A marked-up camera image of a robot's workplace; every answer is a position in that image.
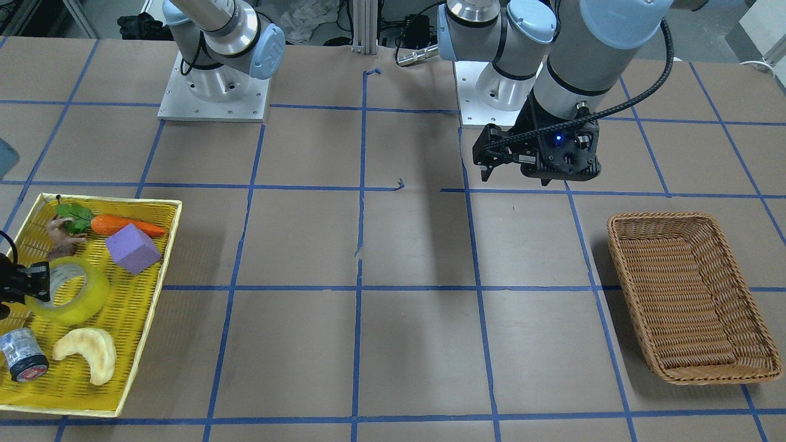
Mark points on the yellow clear tape roll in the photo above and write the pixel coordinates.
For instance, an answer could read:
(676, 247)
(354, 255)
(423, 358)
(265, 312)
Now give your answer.
(87, 302)

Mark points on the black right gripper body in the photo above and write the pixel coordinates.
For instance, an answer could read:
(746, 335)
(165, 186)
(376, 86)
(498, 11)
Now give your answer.
(16, 279)

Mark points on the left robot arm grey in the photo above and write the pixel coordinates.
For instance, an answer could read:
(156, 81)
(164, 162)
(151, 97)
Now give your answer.
(573, 53)

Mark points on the orange toy carrot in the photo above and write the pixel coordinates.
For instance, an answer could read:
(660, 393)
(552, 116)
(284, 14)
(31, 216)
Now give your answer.
(83, 219)

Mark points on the aluminium frame post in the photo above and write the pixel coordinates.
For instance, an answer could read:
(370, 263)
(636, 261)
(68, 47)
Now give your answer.
(365, 23)

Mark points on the small silver can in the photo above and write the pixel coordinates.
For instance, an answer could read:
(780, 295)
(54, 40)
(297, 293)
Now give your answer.
(24, 356)

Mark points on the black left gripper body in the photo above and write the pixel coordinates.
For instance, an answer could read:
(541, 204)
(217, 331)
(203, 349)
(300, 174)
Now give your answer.
(525, 131)

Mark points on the brown toy animal figure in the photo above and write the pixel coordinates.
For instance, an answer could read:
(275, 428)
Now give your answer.
(64, 244)

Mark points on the yellow woven tray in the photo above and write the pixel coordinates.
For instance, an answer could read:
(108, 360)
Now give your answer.
(127, 314)

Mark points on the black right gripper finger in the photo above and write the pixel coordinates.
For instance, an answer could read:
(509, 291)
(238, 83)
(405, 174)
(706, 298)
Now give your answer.
(34, 280)

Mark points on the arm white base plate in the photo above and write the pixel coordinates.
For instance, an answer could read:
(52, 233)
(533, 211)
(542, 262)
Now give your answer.
(486, 96)
(219, 95)

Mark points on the pale croissant toy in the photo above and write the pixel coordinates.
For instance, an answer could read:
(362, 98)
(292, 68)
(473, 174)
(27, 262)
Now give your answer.
(95, 345)

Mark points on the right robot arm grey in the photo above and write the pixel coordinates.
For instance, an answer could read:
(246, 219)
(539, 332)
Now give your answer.
(230, 33)

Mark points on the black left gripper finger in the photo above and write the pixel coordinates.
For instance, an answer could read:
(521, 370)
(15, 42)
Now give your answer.
(487, 157)

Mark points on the purple foam cube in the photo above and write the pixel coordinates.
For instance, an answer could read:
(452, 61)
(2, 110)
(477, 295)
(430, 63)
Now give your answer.
(132, 249)

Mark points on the brown wicker basket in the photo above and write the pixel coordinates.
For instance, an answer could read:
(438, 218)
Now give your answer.
(692, 311)

